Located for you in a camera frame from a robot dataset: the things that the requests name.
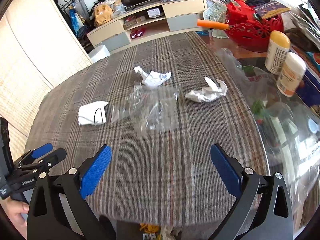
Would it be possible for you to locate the floral cloth pile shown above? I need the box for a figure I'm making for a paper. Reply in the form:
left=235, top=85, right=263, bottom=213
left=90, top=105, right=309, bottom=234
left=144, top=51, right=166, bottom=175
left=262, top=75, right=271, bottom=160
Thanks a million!
left=203, top=1, right=227, bottom=23

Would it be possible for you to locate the white paper piece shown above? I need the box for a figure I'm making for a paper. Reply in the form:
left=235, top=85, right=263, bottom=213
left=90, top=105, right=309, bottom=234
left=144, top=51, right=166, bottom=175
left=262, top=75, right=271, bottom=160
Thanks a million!
left=78, top=101, right=108, bottom=126

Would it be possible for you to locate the black trash bin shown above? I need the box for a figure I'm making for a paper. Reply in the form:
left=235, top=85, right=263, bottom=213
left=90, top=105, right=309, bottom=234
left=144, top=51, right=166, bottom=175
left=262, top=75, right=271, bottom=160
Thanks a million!
left=113, top=220, right=219, bottom=239

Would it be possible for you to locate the orange tool handle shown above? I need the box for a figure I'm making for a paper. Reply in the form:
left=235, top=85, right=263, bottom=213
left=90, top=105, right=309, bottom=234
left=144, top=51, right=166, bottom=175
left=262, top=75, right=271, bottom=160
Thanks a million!
left=197, top=19, right=229, bottom=30

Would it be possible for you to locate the blue book on basket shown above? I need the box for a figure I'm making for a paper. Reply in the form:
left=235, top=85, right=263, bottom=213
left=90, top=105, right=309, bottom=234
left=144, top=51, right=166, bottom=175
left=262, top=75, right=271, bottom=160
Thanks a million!
left=253, top=1, right=291, bottom=19

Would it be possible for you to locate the bamboo folding screen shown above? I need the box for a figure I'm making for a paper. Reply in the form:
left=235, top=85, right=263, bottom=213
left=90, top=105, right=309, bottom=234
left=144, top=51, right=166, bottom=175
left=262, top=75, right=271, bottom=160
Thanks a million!
left=1, top=0, right=92, bottom=160

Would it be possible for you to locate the white capped orange bottle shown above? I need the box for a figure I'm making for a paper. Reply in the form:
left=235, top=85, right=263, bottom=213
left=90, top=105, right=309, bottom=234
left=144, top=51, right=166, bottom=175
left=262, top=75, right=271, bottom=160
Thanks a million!
left=276, top=52, right=306, bottom=98

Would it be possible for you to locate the person's left hand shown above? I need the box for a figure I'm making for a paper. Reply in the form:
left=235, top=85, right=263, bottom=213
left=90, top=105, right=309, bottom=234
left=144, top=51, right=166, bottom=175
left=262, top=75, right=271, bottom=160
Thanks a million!
left=1, top=197, right=29, bottom=239

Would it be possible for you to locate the yellow plush backpack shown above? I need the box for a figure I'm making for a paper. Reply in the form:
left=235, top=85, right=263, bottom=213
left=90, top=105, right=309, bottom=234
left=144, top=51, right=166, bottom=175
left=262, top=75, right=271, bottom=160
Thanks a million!
left=94, top=4, right=113, bottom=27

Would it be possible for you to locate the white round stool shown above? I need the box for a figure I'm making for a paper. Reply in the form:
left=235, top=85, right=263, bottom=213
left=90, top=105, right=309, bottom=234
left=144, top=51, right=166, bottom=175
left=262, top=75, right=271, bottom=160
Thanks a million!
left=88, top=44, right=111, bottom=63

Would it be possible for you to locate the yellow capped white bottle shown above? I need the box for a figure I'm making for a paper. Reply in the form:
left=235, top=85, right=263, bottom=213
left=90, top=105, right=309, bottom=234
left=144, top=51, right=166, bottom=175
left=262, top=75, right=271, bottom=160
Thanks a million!
left=265, top=30, right=291, bottom=75

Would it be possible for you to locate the red plastic basket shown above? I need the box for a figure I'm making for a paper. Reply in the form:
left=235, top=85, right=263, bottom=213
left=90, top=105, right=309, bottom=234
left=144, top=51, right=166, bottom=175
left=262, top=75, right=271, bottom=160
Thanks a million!
left=225, top=0, right=284, bottom=53

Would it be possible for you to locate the grey plaid tablecloth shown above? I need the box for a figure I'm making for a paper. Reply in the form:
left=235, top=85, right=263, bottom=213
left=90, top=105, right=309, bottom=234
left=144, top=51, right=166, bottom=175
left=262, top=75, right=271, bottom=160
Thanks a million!
left=25, top=32, right=269, bottom=226

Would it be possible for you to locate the beige grey TV cabinet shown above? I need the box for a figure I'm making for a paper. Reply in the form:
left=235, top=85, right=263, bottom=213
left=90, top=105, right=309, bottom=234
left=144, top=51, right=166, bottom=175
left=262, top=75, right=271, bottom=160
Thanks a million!
left=87, top=0, right=207, bottom=54

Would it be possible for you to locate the black coat rack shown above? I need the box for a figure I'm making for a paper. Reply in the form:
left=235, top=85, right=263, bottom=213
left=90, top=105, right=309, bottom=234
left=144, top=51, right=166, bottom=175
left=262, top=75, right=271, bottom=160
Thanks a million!
left=54, top=0, right=91, bottom=49

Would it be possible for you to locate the clear plastic wrap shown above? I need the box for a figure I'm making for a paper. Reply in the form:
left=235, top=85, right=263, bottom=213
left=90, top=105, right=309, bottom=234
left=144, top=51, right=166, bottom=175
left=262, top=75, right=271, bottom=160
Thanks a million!
left=111, top=82, right=180, bottom=135

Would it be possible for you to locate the white tissue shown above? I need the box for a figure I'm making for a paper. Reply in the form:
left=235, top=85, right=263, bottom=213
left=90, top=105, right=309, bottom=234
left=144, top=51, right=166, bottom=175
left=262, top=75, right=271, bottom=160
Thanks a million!
left=134, top=66, right=172, bottom=87

